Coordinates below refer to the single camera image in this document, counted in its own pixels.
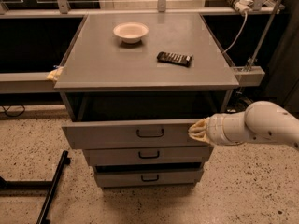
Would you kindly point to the grey drawer cabinet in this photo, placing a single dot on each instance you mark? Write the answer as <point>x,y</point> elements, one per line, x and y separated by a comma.
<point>105,79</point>

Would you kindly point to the black floor frame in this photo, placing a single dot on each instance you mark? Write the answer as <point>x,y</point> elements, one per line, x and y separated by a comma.
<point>28,187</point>

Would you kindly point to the grey horizontal rail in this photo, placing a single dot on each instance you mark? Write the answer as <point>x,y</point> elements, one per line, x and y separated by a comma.
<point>38,83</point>

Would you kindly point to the grey middle drawer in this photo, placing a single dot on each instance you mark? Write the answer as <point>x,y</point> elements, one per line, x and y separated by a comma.
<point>138,156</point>

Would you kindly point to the yellow foam piece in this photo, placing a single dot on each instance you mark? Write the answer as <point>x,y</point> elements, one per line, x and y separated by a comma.
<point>54,74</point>

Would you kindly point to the white power strip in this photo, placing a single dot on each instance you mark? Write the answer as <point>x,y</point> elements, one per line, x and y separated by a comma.
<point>241,6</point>

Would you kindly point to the grey bottom drawer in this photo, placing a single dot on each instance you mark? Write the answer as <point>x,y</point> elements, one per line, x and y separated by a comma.
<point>148,174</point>

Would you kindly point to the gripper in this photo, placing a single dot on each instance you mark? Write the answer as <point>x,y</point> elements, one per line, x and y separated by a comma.
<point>215,130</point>

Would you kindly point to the black snack bar package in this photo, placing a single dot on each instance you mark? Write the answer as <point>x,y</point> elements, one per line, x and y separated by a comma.
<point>174,58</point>

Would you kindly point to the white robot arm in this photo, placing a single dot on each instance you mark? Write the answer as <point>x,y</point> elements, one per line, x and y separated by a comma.
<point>261,123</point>

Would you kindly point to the grey top drawer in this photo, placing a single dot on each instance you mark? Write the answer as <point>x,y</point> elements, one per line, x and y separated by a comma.
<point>130,133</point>

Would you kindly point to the metal diagonal rod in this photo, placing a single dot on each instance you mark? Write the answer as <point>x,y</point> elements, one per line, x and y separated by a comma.
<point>251,61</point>

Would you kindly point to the white bowl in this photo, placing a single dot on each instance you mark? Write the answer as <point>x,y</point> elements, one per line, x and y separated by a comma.
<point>130,32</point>

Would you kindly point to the grey drawer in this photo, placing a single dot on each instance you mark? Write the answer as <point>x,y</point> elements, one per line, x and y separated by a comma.
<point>130,133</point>
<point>138,156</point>
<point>148,174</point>

